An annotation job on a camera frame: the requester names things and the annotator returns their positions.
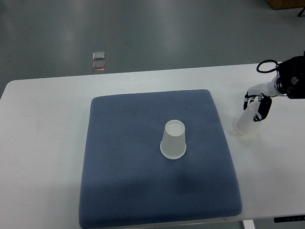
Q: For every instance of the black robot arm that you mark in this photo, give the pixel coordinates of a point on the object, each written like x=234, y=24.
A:
x=289, y=81

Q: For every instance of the lower metal floor plate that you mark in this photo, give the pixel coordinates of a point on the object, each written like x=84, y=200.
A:
x=99, y=65

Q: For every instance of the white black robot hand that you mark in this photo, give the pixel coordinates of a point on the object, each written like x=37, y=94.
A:
x=261, y=93

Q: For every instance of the white paper cup on cushion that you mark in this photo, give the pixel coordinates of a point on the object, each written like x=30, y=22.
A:
x=173, y=144

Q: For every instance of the upper metal floor plate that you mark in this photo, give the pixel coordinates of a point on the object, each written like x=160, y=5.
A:
x=98, y=55

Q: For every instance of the black tripod leg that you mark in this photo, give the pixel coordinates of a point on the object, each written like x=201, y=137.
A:
x=301, y=12

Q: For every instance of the white paper cup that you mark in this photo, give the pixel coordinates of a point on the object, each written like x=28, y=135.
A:
x=245, y=124
x=173, y=144

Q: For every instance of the white table leg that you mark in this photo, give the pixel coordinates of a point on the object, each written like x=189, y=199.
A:
x=248, y=224

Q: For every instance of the wooden box corner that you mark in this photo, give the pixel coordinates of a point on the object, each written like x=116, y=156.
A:
x=286, y=4

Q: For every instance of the blue quilted cushion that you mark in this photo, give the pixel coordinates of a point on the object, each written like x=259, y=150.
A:
x=127, y=181

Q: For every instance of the metal floor plate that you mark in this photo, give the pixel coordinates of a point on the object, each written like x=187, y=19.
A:
x=99, y=65
x=98, y=55

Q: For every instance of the black desk control panel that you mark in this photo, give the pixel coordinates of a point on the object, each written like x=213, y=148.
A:
x=289, y=219

